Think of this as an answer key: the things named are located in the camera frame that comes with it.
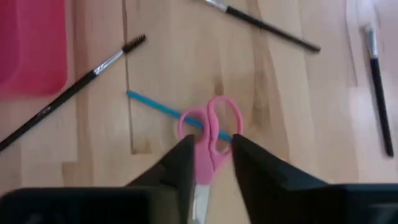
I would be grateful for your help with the black spoolie brush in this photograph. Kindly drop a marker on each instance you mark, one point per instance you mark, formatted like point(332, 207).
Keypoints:
point(62, 96)

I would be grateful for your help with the black brush silver ferrule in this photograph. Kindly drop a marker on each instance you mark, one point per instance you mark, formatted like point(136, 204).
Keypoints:
point(273, 29)
point(379, 102)

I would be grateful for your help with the pink translucent plastic bin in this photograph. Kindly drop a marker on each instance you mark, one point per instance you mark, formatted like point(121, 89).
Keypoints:
point(31, 46)

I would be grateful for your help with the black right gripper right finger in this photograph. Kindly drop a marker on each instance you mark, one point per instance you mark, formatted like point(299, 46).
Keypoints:
point(295, 199)

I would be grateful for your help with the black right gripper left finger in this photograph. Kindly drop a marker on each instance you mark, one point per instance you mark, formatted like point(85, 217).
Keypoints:
point(155, 199)

